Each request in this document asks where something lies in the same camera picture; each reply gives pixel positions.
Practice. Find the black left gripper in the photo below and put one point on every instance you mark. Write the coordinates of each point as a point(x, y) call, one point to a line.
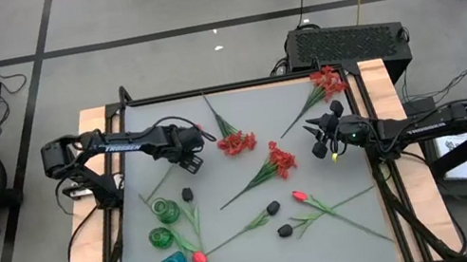
point(185, 142)

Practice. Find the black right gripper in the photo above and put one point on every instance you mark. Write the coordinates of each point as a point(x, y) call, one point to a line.
point(345, 133)

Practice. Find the red artificial flower bunch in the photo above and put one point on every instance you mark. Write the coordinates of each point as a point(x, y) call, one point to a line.
point(328, 83)
point(236, 144)
point(282, 161)

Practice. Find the black artificial tulip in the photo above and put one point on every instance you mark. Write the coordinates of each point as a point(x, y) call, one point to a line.
point(273, 208)
point(285, 231)
point(187, 194)

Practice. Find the tall green glass vase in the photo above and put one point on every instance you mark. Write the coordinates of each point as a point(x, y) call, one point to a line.
point(166, 211)

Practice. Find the round green glass vase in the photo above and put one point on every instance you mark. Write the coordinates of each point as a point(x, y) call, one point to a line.
point(161, 238)

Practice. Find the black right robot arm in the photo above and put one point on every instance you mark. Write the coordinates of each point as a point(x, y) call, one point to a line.
point(425, 123)

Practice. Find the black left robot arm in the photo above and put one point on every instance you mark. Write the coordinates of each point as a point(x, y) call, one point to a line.
point(120, 146)

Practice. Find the black computer case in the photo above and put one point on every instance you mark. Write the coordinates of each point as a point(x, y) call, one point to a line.
point(343, 44)

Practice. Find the black power brick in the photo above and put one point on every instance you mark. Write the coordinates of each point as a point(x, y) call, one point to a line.
point(419, 106)

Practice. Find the grey table mat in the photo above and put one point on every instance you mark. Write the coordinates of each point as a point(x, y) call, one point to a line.
point(333, 258)

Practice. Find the white paper sheet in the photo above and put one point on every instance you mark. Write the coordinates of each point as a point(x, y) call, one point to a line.
point(465, 162)

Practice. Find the black metal table frame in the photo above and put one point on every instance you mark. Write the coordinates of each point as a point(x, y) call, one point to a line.
point(263, 80)

